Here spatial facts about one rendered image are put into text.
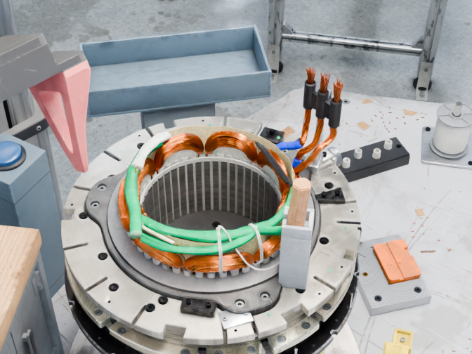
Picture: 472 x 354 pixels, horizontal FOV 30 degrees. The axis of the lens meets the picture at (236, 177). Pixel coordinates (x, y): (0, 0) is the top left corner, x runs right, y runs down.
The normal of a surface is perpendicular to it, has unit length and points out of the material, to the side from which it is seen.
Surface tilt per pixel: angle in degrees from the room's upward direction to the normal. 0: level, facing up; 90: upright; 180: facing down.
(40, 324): 90
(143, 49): 90
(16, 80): 60
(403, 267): 0
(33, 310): 90
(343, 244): 0
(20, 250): 0
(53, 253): 90
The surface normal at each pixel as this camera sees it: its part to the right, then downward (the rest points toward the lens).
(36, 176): 0.86, 0.36
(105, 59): 0.18, 0.70
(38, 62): 0.59, 0.11
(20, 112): 0.68, 0.52
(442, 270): 0.00, -0.70
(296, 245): -0.15, 0.70
